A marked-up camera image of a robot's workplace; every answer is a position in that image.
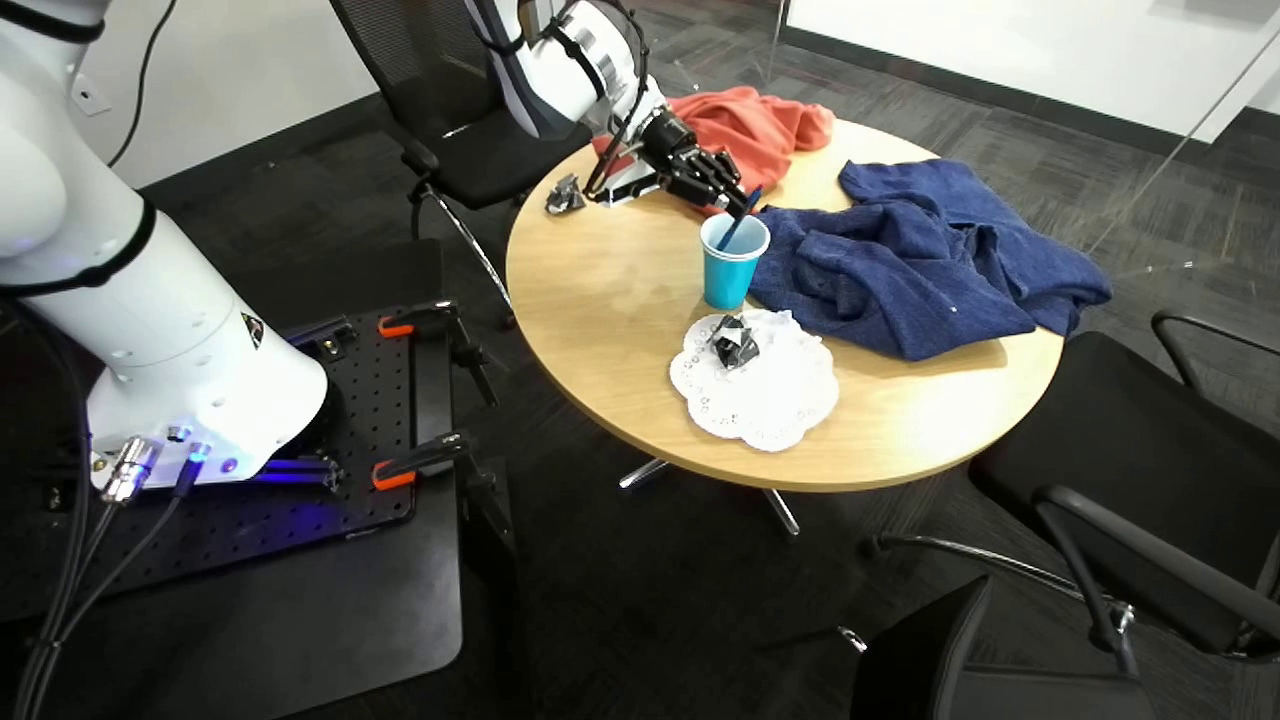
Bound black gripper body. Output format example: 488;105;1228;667
637;110;715;191

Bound blue plastic cup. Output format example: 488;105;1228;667
696;209;778;316

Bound orange cloth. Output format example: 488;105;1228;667
594;83;840;197

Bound grey crumpled wrapper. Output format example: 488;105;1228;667
539;170;594;220

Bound black crumpled wrapper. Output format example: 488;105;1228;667
704;310;765;370

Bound black mesh office chair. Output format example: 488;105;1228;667
329;0;594;305
837;571;1165;720
974;306;1280;670

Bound white paper doily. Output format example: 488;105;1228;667
663;305;845;454

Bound dark blue cloth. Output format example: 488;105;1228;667
747;156;1115;362

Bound black orange bar clamp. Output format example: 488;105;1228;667
377;295;495;405
370;426;471;495

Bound chrome table legs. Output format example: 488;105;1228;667
615;452;808;539

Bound black perforated mounting board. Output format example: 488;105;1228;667
0;306;464;632

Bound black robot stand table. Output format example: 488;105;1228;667
0;305;471;720

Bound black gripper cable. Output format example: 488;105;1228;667
579;0;658;198

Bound black wall cable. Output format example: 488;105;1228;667
100;0;179;170

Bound robot base cable bundle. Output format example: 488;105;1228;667
11;434;206;720

